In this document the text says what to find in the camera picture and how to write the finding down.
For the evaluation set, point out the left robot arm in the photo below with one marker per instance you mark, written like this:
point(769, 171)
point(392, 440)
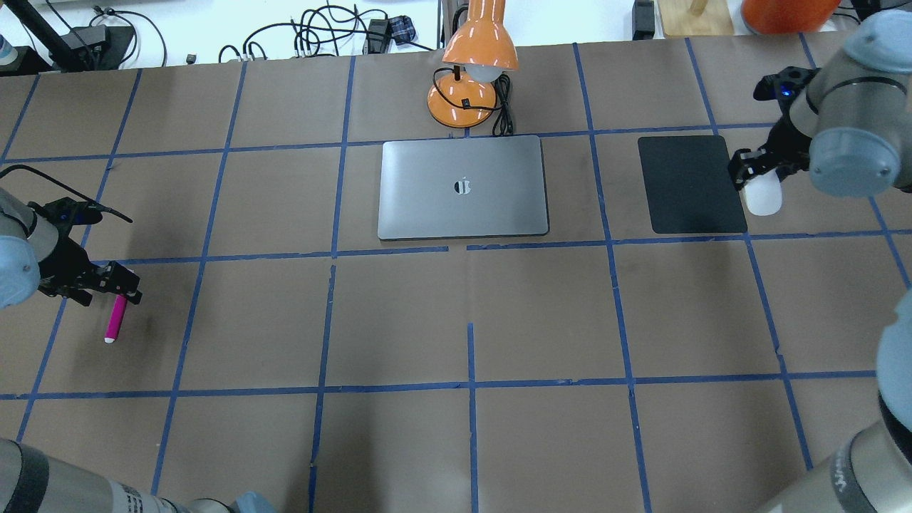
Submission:
point(31, 480)

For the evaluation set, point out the pink marker pen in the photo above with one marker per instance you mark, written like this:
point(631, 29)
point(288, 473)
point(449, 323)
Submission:
point(117, 315)

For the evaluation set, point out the black mousepad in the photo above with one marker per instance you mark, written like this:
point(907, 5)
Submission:
point(688, 188)

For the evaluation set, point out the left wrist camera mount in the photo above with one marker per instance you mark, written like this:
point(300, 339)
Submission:
point(77, 209)

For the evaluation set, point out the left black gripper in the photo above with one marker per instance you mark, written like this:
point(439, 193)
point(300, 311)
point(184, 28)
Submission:
point(63, 261)

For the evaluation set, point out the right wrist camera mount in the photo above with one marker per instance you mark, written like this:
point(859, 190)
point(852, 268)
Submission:
point(784, 86)

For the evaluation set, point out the orange desk lamp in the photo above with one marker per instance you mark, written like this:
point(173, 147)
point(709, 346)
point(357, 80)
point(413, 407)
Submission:
point(472, 85)

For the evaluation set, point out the silver closed laptop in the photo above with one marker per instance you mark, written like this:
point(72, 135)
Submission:
point(462, 188)

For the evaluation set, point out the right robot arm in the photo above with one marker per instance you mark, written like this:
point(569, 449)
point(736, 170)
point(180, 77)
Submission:
point(846, 124)

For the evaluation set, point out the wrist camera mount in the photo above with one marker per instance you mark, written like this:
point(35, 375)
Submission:
point(77, 209)
point(784, 86)

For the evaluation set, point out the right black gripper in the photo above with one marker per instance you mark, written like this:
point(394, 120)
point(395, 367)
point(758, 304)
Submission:
point(789, 140)

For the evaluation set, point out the white computer mouse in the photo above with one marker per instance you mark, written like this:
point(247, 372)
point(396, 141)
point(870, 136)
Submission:
point(763, 195)

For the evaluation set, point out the wooden stand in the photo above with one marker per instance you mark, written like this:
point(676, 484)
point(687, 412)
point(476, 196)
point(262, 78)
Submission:
point(683, 19)

